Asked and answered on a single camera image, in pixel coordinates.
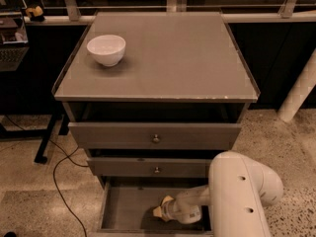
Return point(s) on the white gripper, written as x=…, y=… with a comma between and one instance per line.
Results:
x=172, y=209

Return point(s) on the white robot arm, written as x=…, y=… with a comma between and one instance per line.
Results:
x=238, y=190

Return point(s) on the grey bottom drawer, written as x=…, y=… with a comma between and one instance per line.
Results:
x=128, y=204

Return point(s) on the grey drawer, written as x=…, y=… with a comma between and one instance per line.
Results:
x=128, y=204
x=149, y=167
x=154, y=135

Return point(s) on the grey middle drawer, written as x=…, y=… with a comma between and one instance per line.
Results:
x=149, y=167

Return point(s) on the grey top drawer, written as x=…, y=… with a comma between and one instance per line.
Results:
x=154, y=135

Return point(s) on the grey drawer cabinet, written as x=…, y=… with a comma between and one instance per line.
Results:
x=177, y=68

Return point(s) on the white ceramic bowl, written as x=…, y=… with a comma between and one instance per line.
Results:
x=107, y=50

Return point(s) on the metal window railing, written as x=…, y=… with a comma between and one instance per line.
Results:
x=232, y=11

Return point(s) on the open laptop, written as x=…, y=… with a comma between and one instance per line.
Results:
x=14, y=42

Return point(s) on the yellow black tape dispenser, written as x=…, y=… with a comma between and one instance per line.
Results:
x=35, y=13

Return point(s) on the black desk frame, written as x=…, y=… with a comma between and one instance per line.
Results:
x=38, y=133

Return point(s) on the white pipe post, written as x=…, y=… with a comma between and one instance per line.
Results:
x=304, y=84

